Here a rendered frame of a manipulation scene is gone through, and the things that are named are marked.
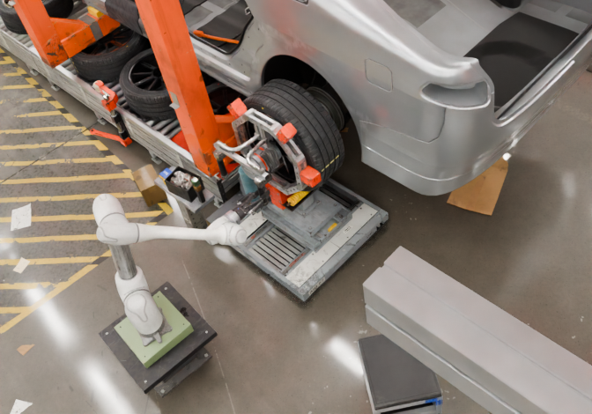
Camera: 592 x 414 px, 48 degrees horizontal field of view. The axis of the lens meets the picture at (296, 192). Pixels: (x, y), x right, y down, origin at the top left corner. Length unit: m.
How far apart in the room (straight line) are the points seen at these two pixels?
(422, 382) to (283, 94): 1.68
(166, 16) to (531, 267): 2.61
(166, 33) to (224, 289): 1.69
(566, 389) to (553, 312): 3.39
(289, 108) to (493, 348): 2.91
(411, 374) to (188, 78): 1.98
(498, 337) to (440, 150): 2.57
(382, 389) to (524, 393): 2.73
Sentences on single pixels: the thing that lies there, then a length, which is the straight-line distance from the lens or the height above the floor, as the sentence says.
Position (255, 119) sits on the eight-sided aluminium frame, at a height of 1.12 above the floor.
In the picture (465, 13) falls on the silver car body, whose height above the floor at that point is 0.97.
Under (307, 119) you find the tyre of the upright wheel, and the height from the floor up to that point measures 1.11.
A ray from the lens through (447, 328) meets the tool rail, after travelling 0.85.
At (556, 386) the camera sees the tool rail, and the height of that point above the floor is 2.82.
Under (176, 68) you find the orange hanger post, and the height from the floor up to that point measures 1.39.
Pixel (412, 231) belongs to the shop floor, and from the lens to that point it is 4.48.
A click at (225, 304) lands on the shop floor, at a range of 4.31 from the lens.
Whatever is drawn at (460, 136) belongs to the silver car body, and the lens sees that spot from 3.31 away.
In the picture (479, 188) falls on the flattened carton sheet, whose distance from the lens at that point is 4.73.
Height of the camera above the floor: 3.56
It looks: 48 degrees down
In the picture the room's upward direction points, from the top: 12 degrees counter-clockwise
